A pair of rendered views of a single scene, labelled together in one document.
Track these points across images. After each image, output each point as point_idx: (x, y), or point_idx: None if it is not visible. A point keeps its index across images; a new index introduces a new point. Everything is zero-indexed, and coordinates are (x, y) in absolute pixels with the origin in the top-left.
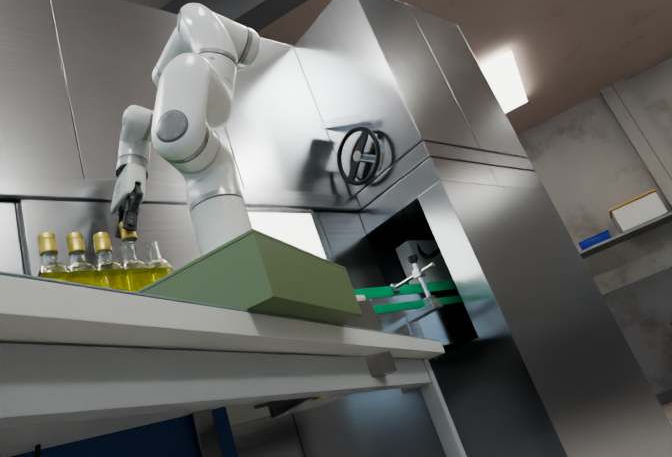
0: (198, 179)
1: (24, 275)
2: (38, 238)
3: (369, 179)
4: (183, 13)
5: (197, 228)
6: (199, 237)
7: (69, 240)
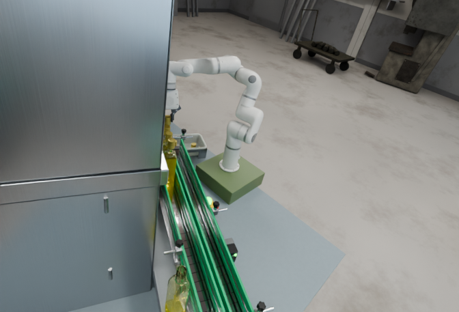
0: (236, 139)
1: (300, 219)
2: (173, 143)
3: None
4: (257, 81)
5: (234, 155)
6: (233, 157)
7: (171, 137)
